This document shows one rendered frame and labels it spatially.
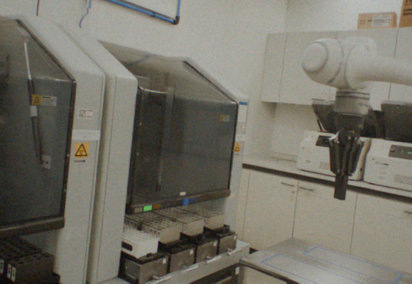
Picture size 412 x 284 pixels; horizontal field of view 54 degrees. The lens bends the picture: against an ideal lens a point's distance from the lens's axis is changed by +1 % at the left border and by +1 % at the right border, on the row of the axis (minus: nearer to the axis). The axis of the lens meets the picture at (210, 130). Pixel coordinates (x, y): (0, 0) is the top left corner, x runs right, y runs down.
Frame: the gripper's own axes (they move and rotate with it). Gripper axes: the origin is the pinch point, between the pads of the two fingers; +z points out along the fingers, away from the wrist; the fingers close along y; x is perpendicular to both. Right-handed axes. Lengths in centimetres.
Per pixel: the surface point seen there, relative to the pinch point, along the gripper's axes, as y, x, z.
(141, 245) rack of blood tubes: -37, 53, 33
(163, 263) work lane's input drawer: -27, 52, 40
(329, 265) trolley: 30, 27, 36
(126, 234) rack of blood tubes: -39, 63, 32
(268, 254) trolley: 13, 42, 36
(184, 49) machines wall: 47, 213, -62
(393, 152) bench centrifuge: 191, 122, 0
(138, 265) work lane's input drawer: -38, 49, 38
